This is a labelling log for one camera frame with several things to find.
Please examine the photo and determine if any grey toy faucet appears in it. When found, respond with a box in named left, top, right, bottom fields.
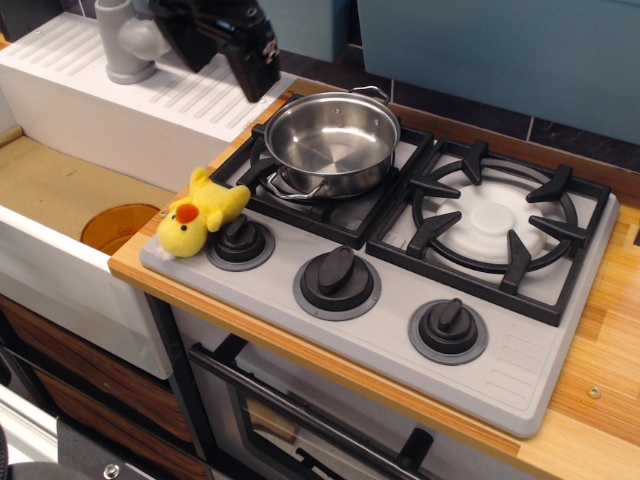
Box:
left=95, top=0, right=171, bottom=85

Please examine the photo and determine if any black braided cable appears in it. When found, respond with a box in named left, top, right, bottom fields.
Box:
left=0, top=424, right=11, bottom=480

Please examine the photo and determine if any grey toy stove top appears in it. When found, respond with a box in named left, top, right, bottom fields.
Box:
left=140, top=96, right=619, bottom=437

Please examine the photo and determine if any black stove knob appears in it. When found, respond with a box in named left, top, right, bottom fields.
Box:
left=408, top=298, right=489, bottom=366
left=293, top=246, right=382, bottom=322
left=205, top=214, right=276, bottom=272

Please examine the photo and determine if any black right stove knob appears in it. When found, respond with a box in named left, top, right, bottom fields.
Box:
left=408, top=298, right=489, bottom=366

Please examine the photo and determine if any oven door with handle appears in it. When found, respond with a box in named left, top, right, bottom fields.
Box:
left=188, top=335, right=433, bottom=479

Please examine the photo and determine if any black middle stove knob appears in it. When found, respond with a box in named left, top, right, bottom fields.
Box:
left=293, top=246, right=382, bottom=322

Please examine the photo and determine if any black burner grate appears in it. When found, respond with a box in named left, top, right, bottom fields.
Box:
left=366, top=139, right=619, bottom=327
left=211, top=124, right=434, bottom=249

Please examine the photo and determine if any white toy sink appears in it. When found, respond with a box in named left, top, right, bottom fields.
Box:
left=1, top=13, right=294, bottom=379

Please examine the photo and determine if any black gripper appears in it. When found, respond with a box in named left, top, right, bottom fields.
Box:
left=148, top=0, right=281, bottom=103

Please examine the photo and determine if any stainless steel pan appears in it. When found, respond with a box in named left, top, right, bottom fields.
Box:
left=264, top=85, right=401, bottom=201

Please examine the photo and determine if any black left stove knob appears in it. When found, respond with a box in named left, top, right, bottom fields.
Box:
left=205, top=214, right=276, bottom=272

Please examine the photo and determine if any black right burner grate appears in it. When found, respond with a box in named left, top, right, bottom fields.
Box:
left=366, top=139, right=619, bottom=327

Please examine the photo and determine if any black left burner grate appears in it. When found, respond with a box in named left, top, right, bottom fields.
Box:
left=211, top=124, right=434, bottom=249

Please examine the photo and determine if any yellow stuffed duck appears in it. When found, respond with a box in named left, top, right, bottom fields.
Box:
left=156, top=167, right=251, bottom=260

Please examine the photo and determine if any orange plastic plate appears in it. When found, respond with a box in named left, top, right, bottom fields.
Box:
left=80, top=203, right=159, bottom=255

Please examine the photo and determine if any wooden drawer cabinet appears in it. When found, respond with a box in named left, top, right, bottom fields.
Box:
left=1, top=297, right=211, bottom=479

